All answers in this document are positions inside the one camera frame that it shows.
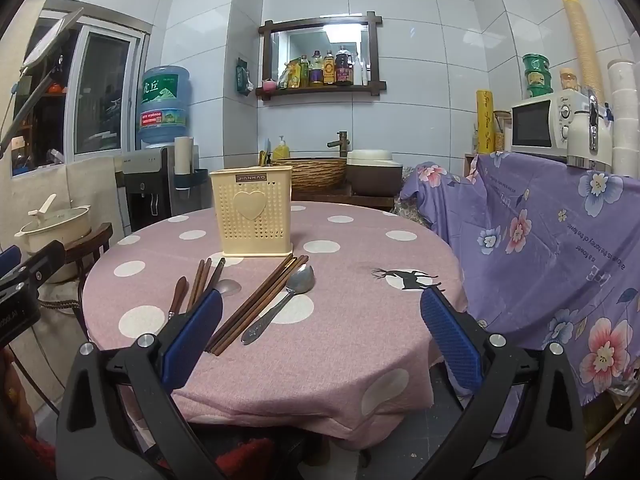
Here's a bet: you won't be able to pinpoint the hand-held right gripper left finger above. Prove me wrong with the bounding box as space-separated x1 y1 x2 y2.
56 289 226 480

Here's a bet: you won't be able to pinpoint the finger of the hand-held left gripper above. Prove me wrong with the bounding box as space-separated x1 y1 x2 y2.
22 240 67 286
0 245 23 281

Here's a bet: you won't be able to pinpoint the grey blue cup holder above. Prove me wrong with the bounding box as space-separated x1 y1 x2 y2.
172 167 209 192

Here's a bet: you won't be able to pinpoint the bronze faucet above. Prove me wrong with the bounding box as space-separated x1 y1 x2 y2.
327 131 349 159

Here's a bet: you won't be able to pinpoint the wicker pattern basin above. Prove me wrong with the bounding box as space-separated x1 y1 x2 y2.
272 156 348 192

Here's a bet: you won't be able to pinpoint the yellow roll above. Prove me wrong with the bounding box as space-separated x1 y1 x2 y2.
475 90 496 156

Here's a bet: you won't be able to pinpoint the blue water jug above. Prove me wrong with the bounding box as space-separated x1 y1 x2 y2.
137 66 193 148

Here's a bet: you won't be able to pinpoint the window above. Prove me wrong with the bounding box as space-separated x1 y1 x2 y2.
12 0 151 166

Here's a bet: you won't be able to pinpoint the clear jar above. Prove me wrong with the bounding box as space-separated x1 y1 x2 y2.
493 110 512 152

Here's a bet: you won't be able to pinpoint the dark wooden shelf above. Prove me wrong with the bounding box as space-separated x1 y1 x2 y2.
255 80 387 104

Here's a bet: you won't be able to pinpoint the dark sauce bottle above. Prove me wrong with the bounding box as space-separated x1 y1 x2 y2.
334 46 354 86

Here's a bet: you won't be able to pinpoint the yellow packets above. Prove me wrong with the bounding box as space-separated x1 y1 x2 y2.
277 59 302 90

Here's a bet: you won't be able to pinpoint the wooden framed mirror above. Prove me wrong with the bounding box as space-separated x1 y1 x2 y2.
258 11 384 86

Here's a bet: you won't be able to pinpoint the green packet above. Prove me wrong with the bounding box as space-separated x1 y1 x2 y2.
236 57 256 97

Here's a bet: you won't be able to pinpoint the wooden counter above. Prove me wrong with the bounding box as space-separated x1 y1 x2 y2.
290 182 396 211

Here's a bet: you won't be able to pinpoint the wooden handled spoon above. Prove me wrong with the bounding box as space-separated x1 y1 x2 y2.
167 276 189 322

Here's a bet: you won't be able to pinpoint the cream cooking pot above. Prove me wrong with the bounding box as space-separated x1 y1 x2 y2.
14 194 93 256

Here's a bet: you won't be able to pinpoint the dark wooden chair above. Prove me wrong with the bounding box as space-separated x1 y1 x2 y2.
60 222 115 341

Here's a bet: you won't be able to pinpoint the grey water dispenser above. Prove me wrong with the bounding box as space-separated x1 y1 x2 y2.
114 146 198 233

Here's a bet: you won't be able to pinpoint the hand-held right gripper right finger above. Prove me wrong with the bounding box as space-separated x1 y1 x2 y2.
415 287 587 480

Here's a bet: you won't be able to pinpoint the white cup stack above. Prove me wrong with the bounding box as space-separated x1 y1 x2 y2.
606 59 640 178

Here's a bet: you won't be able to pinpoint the large metal spoon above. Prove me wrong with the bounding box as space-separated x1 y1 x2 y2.
241 263 316 346

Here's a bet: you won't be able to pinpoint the white thermos jug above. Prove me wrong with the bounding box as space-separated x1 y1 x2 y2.
566 89 615 173

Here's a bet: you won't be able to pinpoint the purple floral cloth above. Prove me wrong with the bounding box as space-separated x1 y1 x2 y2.
395 151 640 436

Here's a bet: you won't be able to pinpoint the cream plastic utensil holder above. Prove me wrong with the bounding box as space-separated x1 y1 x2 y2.
208 165 295 257

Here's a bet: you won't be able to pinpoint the white microwave oven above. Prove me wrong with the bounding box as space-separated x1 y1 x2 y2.
510 91 588 157

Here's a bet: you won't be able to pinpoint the tall tan paper cup stack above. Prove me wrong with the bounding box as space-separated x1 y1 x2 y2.
557 0 607 98

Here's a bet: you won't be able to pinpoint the green tin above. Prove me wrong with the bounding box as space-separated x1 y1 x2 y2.
524 71 553 99
522 53 551 75

